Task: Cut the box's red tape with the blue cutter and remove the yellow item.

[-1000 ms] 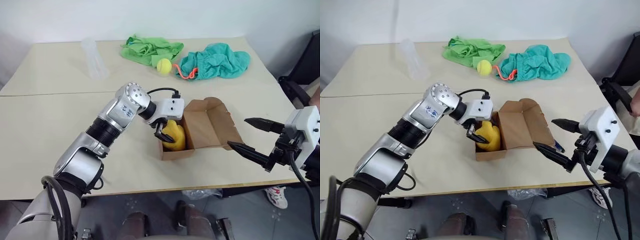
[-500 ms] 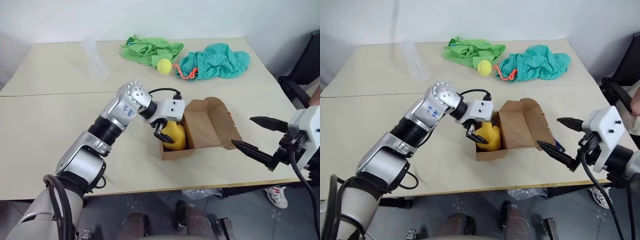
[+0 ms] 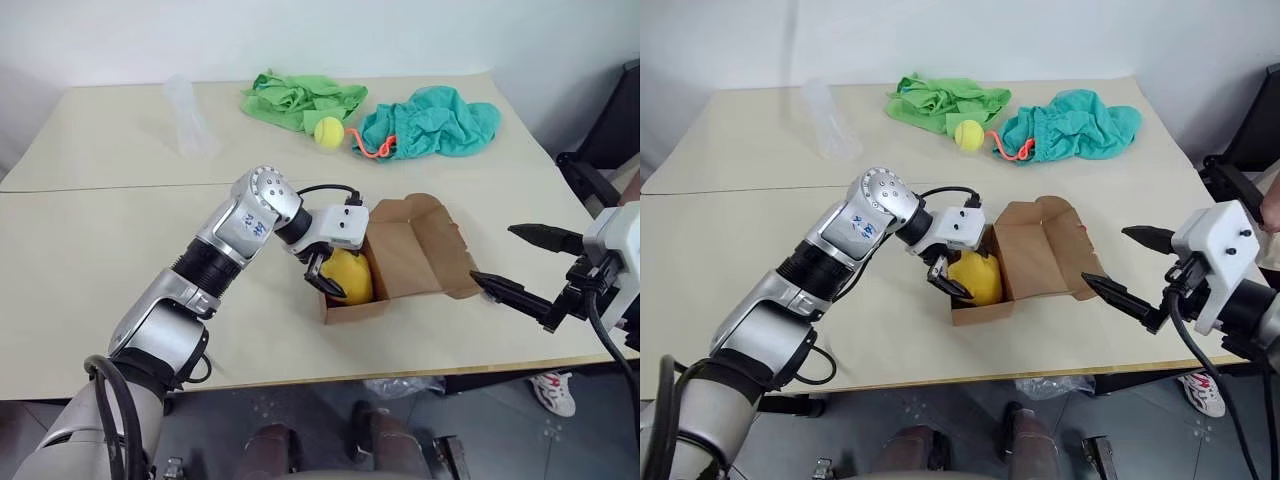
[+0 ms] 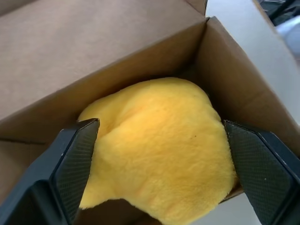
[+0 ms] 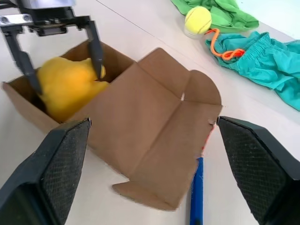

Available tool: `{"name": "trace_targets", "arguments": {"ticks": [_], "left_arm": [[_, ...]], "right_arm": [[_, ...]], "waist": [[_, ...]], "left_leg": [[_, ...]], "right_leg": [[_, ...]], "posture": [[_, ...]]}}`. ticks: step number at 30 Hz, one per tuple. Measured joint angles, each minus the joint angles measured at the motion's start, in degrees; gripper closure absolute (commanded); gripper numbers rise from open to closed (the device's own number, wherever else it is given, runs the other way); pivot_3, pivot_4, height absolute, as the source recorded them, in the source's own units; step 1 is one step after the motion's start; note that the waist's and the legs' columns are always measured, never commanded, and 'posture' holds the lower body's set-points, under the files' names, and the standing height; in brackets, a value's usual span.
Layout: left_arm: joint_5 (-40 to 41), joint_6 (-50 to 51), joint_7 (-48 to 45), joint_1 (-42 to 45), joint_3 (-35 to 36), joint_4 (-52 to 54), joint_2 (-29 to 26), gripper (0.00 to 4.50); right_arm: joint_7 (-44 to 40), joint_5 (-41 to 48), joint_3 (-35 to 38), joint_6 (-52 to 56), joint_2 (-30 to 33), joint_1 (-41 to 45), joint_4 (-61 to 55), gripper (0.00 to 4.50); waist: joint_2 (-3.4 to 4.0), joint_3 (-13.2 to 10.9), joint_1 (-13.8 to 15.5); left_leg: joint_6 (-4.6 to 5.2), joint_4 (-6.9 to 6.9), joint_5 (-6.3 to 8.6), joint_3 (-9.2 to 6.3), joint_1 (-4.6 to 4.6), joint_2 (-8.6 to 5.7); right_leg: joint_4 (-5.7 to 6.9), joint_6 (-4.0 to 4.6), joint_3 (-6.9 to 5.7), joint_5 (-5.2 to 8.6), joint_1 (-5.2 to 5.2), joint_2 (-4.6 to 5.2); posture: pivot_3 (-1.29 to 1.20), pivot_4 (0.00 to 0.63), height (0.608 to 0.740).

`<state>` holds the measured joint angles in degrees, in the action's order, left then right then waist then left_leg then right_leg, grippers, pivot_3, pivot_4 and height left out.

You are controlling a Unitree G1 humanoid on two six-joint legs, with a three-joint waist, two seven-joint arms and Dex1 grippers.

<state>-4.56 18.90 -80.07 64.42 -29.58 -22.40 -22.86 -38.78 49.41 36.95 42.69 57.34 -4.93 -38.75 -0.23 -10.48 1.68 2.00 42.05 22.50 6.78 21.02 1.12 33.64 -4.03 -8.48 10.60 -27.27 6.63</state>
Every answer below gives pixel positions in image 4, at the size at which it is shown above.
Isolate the brown cardboard box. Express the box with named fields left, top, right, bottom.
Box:
left=0, top=0, right=300, bottom=225

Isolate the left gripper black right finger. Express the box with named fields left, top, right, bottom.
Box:
left=223, top=119, right=300, bottom=225

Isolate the yellow plush toy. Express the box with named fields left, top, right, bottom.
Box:
left=77, top=76, right=240, bottom=225

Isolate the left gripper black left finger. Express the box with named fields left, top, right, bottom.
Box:
left=0, top=118, right=101, bottom=225

